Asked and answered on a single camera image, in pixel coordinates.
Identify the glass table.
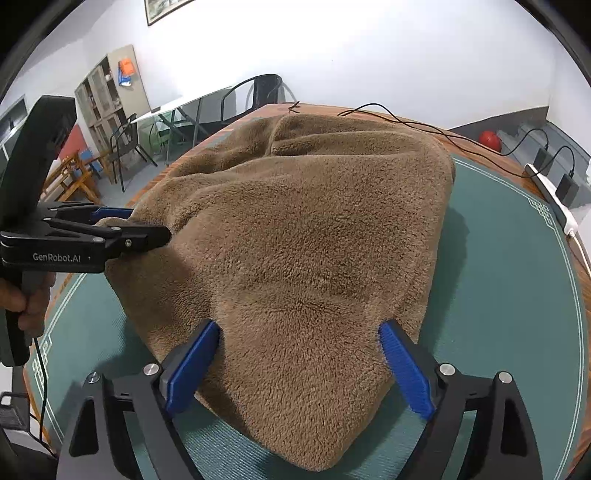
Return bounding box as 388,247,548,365
131,85,234,154

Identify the slim black chair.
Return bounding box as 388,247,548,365
108,113,158,193

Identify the wooden chair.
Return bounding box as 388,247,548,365
44,152,103,205

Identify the grey cabinet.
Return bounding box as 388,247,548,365
74,45,151,154

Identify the brown fleece garment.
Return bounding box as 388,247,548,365
104,112,458,472

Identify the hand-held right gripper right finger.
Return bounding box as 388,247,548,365
379,319,543,480

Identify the white power strip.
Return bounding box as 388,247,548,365
524,164,581,237

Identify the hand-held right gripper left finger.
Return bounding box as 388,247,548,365
55,319,221,480

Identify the framed landscape painting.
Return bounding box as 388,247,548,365
144,0,195,27

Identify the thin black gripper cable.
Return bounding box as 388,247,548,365
28,336,52,446

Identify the black metal chair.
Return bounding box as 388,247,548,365
221,74,296,127

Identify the green table mat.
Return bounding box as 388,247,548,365
25,154,585,480

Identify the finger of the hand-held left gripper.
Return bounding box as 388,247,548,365
44,217,172,260
36,202,136,225

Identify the person's left hand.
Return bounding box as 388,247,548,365
0,273,57,339

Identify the long black cable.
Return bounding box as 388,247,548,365
337,103,525,177

